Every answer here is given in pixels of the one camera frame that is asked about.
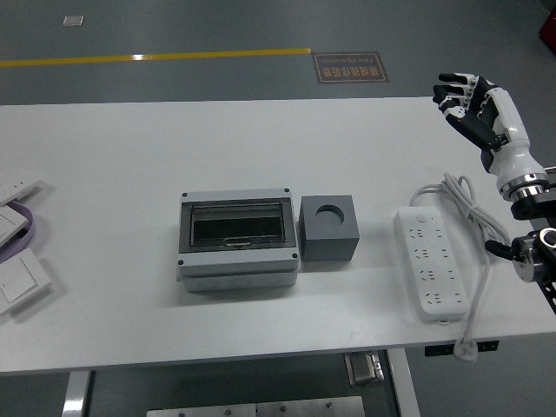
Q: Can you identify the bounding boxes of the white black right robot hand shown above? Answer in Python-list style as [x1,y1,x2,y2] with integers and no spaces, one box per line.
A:
[432,71,548,187]

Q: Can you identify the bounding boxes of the grey box with clear lid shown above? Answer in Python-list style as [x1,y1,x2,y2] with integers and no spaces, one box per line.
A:
[175,187,301,293]

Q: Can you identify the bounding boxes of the red box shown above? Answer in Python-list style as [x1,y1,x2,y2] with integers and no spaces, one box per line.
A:
[537,17,556,45]

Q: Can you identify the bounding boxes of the grey cube with round hole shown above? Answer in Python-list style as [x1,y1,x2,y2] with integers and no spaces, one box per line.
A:
[299,194,361,262]

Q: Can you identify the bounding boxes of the white power strip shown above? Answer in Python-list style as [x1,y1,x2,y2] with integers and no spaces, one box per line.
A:
[394,205,469,325]

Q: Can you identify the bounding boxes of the brown floor sign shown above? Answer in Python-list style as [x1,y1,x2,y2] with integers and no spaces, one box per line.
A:
[313,51,390,85]

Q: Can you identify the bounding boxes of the white table leg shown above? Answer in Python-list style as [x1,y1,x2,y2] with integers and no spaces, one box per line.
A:
[61,371,92,417]
[386,349,421,417]

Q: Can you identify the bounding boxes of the yellow floor tape line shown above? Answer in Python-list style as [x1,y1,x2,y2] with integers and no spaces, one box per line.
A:
[0,47,312,69]

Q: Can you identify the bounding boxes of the purple tape band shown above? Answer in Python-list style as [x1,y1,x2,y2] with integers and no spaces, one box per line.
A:
[0,200,36,264]

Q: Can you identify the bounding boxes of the white power cord with plug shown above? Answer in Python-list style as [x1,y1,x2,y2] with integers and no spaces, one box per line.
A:
[410,172,512,361]

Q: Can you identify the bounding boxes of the grey metal bracket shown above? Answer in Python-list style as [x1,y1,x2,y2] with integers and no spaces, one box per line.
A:
[344,351,386,387]

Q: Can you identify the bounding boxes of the grey metal base plate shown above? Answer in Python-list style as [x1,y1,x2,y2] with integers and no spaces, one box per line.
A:
[146,395,365,417]

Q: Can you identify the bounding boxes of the small white switch panel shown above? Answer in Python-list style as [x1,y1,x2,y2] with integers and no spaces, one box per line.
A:
[0,179,44,207]

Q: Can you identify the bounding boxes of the large white switch panel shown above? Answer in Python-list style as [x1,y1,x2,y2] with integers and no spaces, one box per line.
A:
[0,248,54,316]

